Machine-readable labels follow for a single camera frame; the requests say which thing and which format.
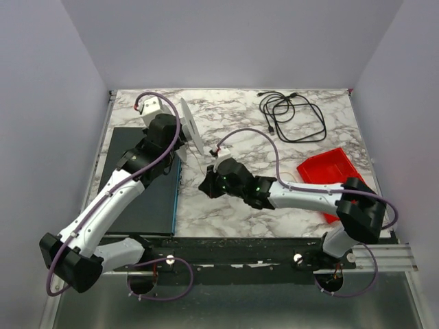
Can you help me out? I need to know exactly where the grey cable spool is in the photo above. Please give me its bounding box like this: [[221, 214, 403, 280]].
[[176, 98, 204, 163]]

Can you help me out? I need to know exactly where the thin yellow wire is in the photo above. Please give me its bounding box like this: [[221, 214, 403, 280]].
[[190, 150, 299, 182]]

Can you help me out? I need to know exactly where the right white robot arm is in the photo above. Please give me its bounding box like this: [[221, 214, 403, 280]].
[[198, 158, 385, 258]]

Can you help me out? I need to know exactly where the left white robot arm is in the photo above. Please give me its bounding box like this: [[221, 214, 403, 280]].
[[39, 113, 187, 297]]

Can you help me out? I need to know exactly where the black flat box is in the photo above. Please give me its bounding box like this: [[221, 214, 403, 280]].
[[97, 127, 181, 236]]

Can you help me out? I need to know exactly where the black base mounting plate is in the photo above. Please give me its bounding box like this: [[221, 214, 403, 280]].
[[116, 237, 356, 290]]

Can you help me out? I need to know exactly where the red plastic tray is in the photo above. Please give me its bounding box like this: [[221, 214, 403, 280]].
[[296, 147, 375, 225]]

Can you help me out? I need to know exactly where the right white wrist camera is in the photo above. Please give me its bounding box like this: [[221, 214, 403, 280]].
[[209, 147, 231, 172]]

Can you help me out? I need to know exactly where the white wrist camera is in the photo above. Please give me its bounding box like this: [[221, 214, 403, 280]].
[[209, 147, 231, 172], [137, 97, 174, 127]]

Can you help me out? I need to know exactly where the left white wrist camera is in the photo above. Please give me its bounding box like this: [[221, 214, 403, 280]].
[[137, 97, 174, 127]]

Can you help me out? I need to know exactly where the black usb cable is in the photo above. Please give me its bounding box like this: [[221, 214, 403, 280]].
[[257, 90, 327, 143]]

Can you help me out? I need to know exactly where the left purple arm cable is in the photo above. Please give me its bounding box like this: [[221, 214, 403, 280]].
[[45, 91, 195, 302]]

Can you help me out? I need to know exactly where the aluminium rail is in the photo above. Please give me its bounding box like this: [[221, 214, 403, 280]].
[[349, 242, 419, 273]]

